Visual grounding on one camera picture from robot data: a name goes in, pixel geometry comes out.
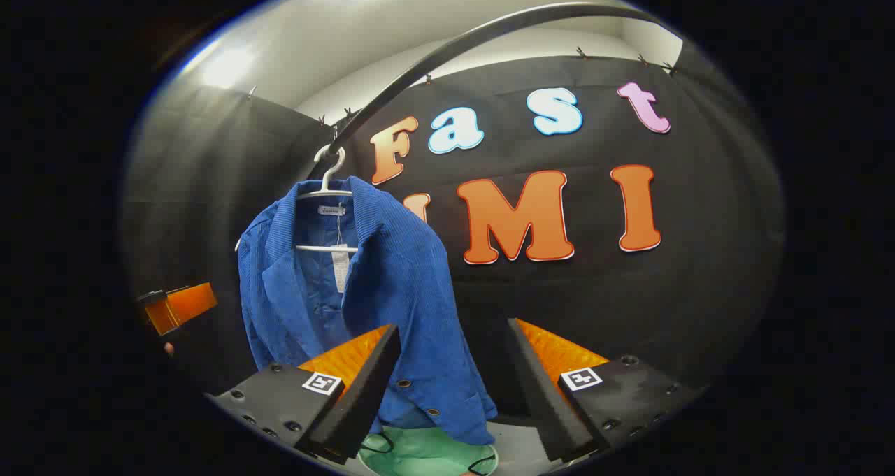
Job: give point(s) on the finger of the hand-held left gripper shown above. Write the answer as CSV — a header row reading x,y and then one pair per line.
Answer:
x,y
185,307

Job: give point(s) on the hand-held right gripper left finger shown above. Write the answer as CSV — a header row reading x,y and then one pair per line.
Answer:
x,y
363,385

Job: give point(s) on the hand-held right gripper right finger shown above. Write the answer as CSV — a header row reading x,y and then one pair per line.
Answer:
x,y
542,385

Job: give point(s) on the green laundry hamper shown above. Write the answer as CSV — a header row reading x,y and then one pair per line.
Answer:
x,y
419,455

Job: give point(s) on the white clothes hanger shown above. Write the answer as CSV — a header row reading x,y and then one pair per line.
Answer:
x,y
326,182

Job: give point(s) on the black clothes rack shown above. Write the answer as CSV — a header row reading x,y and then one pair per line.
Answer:
x,y
447,47

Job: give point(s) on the ceiling light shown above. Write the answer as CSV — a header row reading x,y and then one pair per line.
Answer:
x,y
225,67

